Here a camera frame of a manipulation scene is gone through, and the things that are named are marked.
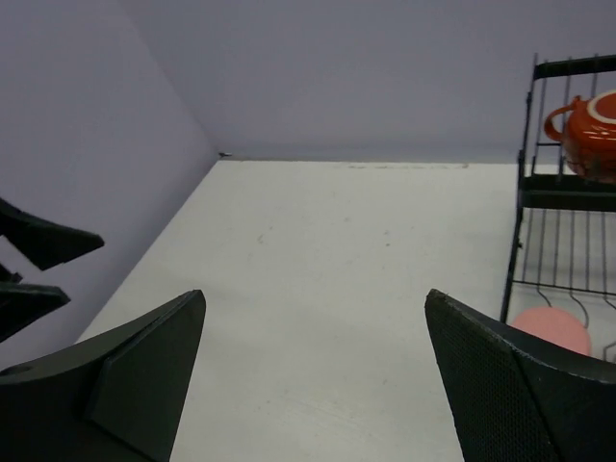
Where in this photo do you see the tall pink plastic cup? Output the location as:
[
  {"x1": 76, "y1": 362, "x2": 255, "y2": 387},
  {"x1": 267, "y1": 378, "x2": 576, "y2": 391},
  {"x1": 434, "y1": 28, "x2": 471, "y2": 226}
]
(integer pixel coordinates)
[{"x1": 511, "y1": 306, "x2": 592, "y2": 356}]

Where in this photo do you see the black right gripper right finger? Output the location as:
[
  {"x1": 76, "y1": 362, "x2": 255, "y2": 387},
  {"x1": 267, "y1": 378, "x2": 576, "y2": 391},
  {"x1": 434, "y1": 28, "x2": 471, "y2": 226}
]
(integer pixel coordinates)
[{"x1": 424, "y1": 289, "x2": 615, "y2": 461}]

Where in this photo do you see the orange glazed mug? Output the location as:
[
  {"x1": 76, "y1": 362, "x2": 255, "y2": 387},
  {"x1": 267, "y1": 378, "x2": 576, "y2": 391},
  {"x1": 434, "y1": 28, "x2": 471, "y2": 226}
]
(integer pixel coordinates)
[{"x1": 543, "y1": 90, "x2": 616, "y2": 185}]

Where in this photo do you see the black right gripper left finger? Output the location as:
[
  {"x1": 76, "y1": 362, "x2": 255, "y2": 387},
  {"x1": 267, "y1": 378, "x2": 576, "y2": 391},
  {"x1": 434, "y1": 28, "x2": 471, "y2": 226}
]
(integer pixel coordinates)
[{"x1": 1, "y1": 290, "x2": 206, "y2": 462}]

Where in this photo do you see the black wire dish rack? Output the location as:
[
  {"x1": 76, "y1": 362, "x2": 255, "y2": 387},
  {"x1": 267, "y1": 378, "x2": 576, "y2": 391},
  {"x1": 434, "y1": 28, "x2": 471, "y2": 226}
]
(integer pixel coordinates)
[{"x1": 499, "y1": 55, "x2": 615, "y2": 362}]

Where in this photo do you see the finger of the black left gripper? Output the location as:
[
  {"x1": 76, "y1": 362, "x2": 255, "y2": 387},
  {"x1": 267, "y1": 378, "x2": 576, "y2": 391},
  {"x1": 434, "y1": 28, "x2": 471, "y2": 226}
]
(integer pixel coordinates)
[
  {"x1": 1, "y1": 282, "x2": 70, "y2": 342},
  {"x1": 1, "y1": 199, "x2": 105, "y2": 270}
]

